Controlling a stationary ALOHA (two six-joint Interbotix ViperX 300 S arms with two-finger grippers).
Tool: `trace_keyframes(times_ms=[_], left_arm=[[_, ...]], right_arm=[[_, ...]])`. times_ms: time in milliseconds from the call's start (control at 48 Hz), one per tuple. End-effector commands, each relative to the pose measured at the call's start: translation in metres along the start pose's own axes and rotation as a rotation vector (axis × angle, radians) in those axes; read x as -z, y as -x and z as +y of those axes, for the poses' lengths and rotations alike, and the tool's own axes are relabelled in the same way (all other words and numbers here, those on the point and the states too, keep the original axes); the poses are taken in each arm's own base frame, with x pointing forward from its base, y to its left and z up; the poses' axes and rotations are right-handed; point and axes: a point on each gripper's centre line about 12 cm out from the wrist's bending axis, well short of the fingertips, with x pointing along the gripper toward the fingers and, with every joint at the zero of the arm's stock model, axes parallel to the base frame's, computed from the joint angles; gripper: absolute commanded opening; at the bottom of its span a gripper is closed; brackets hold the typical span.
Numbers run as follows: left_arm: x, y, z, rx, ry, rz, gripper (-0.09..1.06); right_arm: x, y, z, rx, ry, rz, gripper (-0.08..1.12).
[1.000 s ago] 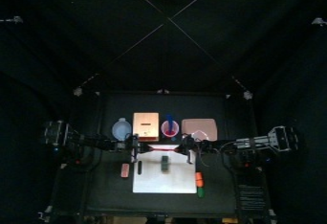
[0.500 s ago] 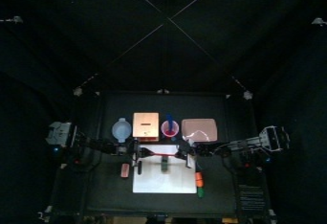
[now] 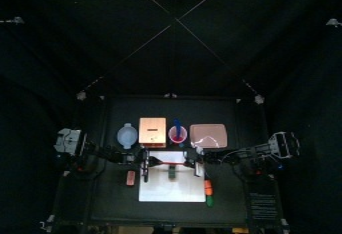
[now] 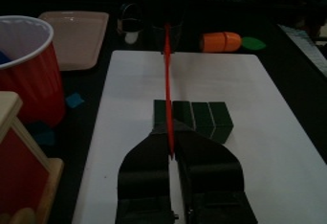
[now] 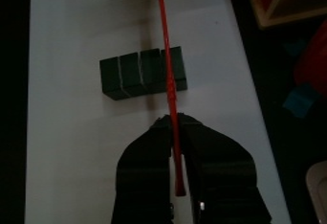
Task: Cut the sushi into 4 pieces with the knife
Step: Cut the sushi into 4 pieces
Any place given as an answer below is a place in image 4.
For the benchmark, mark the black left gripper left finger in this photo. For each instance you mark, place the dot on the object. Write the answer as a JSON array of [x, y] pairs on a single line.
[[141, 167]]

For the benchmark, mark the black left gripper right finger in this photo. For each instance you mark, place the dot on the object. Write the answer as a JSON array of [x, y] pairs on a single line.
[[212, 170]]

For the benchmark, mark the red toy knife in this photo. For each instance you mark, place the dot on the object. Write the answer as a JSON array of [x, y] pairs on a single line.
[[167, 84]]

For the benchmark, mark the dark green toy sushi roll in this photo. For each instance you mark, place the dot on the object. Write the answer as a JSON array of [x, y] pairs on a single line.
[[204, 119]]

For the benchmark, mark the white cutting board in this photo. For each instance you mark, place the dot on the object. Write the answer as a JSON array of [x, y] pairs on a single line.
[[191, 132]]

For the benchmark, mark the dark blue tape piece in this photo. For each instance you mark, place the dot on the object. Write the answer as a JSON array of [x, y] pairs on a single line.
[[43, 133]]

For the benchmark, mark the red wooden toy box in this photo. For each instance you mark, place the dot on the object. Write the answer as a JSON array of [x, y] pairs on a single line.
[[21, 167]]

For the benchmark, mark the orange toy carrot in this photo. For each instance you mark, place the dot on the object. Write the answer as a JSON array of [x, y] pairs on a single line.
[[230, 42]]

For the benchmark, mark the red plastic cup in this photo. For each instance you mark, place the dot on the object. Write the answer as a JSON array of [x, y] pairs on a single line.
[[25, 68]]

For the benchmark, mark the pink plastic tray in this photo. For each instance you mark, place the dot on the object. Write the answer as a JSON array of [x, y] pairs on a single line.
[[76, 39]]

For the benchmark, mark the black and white toy kettle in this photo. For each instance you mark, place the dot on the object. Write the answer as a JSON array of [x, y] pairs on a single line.
[[129, 23]]

